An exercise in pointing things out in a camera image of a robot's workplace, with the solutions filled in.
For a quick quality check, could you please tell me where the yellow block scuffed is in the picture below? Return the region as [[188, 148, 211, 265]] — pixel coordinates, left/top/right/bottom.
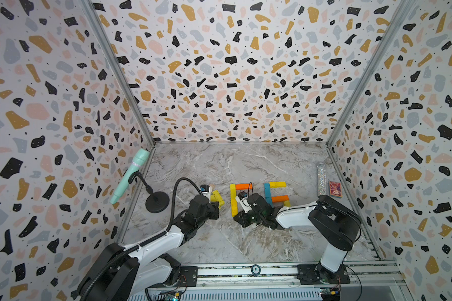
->
[[269, 181, 287, 188]]

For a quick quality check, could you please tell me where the orange block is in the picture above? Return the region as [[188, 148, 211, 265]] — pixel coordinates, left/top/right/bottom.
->
[[236, 183, 252, 190], [271, 195, 290, 203]]

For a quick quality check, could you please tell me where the yellow block lowest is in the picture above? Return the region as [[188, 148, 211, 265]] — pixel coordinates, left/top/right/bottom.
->
[[230, 184, 237, 203]]

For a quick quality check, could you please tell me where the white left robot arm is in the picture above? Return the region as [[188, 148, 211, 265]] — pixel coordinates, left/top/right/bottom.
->
[[71, 195, 219, 300]]

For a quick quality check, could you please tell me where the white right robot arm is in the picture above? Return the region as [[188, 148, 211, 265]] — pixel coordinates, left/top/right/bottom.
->
[[234, 192, 362, 274]]

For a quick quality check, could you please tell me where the black gooseneck mic stand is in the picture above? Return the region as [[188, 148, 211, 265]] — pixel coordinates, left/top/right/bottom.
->
[[128, 171, 170, 213]]

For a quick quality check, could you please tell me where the silver glitter microphone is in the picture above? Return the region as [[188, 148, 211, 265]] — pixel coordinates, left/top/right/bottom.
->
[[317, 162, 328, 196]]

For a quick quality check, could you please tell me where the purple card box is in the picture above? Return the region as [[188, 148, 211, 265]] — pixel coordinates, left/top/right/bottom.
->
[[328, 181, 343, 198]]

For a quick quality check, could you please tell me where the mint green microphone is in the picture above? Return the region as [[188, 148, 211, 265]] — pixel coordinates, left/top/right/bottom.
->
[[110, 149, 150, 204]]

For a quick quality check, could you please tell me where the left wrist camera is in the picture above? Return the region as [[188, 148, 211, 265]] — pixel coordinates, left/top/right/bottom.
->
[[200, 184, 212, 202]]

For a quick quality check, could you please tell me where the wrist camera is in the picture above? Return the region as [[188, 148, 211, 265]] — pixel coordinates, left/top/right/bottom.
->
[[236, 191, 251, 213], [200, 184, 212, 202]]

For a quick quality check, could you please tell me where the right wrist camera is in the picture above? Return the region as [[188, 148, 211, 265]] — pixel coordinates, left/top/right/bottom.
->
[[236, 191, 251, 213]]

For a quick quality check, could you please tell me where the round knob on rail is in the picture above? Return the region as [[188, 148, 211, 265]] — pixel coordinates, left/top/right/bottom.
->
[[251, 264, 261, 277]]

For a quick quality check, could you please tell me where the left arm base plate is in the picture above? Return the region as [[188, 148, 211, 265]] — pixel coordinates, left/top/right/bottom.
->
[[162, 266, 198, 287]]

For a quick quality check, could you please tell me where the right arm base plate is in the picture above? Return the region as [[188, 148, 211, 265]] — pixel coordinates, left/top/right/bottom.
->
[[297, 263, 350, 285]]

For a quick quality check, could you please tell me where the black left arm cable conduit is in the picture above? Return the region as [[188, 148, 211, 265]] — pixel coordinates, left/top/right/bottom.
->
[[75, 177, 202, 301]]

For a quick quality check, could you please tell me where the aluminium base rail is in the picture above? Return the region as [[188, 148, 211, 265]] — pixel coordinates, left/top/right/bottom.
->
[[127, 260, 408, 301]]

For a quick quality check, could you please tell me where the aluminium corner post left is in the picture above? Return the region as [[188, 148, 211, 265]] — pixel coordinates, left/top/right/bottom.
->
[[80, 0, 154, 151]]

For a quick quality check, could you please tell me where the aluminium corner post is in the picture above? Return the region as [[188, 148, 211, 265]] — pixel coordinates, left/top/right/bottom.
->
[[327, 0, 416, 147], [80, 0, 154, 151]]

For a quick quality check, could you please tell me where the aluminium corner post right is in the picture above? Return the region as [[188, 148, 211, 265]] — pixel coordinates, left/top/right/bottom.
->
[[327, 0, 416, 147]]

